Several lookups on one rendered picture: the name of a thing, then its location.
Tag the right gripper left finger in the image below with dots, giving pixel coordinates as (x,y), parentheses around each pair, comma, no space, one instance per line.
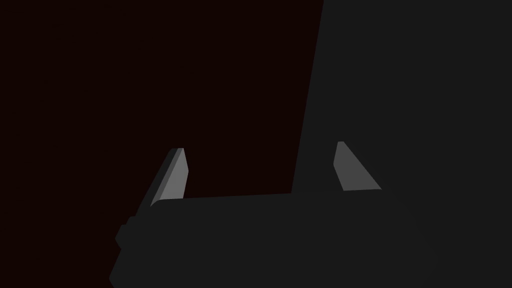
(172,180)

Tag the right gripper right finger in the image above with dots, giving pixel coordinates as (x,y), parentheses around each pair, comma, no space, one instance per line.
(351,172)

